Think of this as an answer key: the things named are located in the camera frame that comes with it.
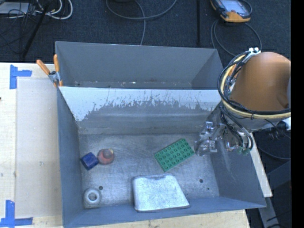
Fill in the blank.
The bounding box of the grey metal bin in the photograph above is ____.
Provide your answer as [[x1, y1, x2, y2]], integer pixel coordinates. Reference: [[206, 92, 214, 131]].
[[55, 41, 267, 228]]

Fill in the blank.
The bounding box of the blue cube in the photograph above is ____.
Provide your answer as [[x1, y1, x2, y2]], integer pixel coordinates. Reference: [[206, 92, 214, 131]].
[[80, 152, 99, 171]]

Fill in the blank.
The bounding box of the black cylinder on white bracket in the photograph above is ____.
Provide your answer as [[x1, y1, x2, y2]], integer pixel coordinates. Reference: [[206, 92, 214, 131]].
[[273, 117, 291, 134]]

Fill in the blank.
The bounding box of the green studded flat block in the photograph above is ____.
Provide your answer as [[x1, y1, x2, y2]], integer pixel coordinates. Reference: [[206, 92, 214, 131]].
[[154, 138, 196, 172]]

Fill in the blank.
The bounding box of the white flat pad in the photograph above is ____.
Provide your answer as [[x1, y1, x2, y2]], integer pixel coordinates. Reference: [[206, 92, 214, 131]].
[[132, 174, 191, 213]]

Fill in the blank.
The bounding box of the red and yellow round toy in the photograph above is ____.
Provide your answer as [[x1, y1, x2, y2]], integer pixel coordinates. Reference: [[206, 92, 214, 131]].
[[97, 148, 115, 165]]

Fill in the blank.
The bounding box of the white ring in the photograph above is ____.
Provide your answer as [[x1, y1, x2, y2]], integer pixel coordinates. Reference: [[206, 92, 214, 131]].
[[83, 188, 103, 209]]

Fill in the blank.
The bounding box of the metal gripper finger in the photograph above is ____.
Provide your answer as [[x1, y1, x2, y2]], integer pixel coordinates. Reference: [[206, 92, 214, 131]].
[[198, 121, 216, 143], [194, 138, 218, 157]]

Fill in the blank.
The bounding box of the pale wood board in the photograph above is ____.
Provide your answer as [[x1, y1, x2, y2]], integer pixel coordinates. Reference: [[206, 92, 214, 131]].
[[14, 76, 64, 219]]

